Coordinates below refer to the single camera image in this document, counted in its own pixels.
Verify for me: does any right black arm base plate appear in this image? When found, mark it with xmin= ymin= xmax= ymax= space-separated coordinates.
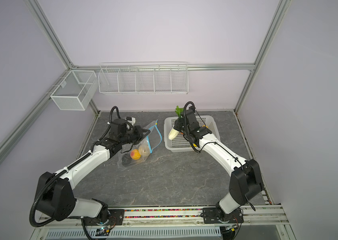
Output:
xmin=200 ymin=207 xmax=244 ymax=224

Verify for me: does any long white wire shelf basket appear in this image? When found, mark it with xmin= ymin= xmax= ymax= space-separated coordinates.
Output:
xmin=98 ymin=62 xmax=189 ymax=95

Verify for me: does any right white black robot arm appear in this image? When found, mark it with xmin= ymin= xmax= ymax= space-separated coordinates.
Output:
xmin=169 ymin=107 xmax=264 ymax=223

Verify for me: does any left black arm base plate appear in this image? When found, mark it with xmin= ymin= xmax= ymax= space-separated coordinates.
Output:
xmin=83 ymin=209 xmax=125 ymax=226

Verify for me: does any black toy avocado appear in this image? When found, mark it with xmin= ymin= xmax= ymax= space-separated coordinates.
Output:
xmin=121 ymin=158 xmax=135 ymax=168

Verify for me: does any white plastic perforated basket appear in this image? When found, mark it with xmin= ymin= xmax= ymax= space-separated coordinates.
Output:
xmin=164 ymin=115 xmax=220 ymax=153

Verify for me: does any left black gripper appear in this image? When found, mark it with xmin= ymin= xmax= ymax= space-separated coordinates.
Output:
xmin=120 ymin=125 xmax=151 ymax=145

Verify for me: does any white toy radish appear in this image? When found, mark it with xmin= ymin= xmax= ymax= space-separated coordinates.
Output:
xmin=168 ymin=128 xmax=179 ymax=140

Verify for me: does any orange yellow toy fruit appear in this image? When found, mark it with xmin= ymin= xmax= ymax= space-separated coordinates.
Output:
xmin=130 ymin=149 xmax=142 ymax=160

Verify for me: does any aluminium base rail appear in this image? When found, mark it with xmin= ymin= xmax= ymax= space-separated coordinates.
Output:
xmin=35 ymin=204 xmax=290 ymax=230

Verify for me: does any small white mesh box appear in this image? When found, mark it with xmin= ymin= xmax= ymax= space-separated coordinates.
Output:
xmin=51 ymin=70 xmax=99 ymax=111

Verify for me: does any clear zip top bag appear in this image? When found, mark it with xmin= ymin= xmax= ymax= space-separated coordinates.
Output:
xmin=117 ymin=120 xmax=163 ymax=171

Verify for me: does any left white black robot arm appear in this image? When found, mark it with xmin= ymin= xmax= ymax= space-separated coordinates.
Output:
xmin=29 ymin=106 xmax=152 ymax=228

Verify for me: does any beige round toy bun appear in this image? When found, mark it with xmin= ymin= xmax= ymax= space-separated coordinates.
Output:
xmin=138 ymin=144 xmax=151 ymax=157

